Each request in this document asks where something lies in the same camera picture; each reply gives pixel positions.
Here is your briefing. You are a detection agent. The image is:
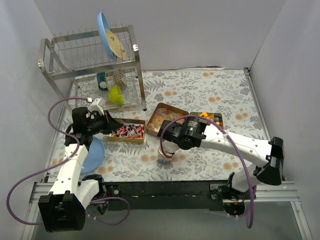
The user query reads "clear glass jar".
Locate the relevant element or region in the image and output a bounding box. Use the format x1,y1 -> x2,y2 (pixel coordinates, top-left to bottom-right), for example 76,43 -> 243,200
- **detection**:
157,147 -> 174,165

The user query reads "tin of lollipops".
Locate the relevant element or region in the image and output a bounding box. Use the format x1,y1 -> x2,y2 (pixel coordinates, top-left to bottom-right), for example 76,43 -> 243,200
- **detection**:
107,118 -> 146,144

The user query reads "tin of pastel gummies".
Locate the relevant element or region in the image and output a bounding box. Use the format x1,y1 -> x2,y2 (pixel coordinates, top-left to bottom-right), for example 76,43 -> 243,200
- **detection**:
146,102 -> 189,138

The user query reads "tin of star candies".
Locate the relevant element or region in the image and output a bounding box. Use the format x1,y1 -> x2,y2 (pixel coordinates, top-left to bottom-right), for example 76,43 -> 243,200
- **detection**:
190,112 -> 224,129

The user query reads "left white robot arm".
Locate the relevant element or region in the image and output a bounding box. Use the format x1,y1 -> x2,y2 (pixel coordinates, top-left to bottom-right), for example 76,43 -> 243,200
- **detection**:
38,107 -> 122,232

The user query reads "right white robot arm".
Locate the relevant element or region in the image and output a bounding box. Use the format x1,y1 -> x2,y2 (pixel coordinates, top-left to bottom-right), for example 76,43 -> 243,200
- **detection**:
157,115 -> 285,199

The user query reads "blue plate on table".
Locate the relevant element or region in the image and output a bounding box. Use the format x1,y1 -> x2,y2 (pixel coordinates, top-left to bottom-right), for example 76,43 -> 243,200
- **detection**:
80,136 -> 105,174

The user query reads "green bowl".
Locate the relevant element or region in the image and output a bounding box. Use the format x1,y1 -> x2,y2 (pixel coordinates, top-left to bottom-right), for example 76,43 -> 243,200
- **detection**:
108,85 -> 124,105

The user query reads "floral table mat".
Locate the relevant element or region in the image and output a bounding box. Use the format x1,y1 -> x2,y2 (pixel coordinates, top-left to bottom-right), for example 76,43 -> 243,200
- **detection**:
47,69 -> 280,183

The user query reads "blue white mug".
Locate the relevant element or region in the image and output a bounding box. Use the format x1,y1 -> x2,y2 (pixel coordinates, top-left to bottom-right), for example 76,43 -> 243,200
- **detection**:
95,72 -> 108,91

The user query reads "steel dish rack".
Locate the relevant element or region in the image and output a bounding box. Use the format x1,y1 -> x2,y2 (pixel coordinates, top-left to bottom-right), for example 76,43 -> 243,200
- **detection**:
38,25 -> 147,112

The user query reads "cream floral plate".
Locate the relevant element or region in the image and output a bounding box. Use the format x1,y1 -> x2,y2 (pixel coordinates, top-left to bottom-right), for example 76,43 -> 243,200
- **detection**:
105,29 -> 127,60

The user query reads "blue plate in rack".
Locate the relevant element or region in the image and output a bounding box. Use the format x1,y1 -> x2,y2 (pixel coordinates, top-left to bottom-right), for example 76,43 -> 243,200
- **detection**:
97,12 -> 116,61

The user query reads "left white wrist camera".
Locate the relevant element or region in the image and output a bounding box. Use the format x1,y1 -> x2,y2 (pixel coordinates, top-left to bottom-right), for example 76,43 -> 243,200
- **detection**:
88,97 -> 105,116

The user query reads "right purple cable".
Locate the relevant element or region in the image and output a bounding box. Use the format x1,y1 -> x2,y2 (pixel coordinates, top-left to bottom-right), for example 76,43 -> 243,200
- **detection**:
159,114 -> 258,229

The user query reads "purple cable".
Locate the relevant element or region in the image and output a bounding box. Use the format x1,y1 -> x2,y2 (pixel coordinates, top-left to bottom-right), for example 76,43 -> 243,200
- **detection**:
6,97 -> 131,225
159,114 -> 258,229

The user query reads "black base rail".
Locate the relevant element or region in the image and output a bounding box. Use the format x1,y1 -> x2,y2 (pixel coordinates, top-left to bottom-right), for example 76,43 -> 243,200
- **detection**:
77,180 -> 257,212

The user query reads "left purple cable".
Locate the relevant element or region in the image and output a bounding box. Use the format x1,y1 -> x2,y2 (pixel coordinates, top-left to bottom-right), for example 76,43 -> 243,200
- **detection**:
6,97 -> 131,225

